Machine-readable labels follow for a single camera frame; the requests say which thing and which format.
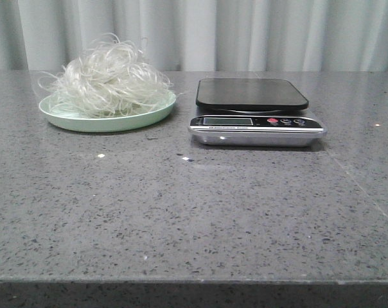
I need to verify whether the white vermicelli noodle bundle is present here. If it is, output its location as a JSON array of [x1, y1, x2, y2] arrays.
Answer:
[[38, 33, 177, 119]]

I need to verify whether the black silver kitchen scale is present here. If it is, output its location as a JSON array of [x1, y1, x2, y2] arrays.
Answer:
[[188, 78, 327, 147]]

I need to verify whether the light green round plate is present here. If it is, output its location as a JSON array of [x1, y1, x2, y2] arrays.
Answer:
[[39, 93, 176, 133]]

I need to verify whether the white pleated curtain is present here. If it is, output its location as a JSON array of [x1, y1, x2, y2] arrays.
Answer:
[[0, 1, 388, 71]]

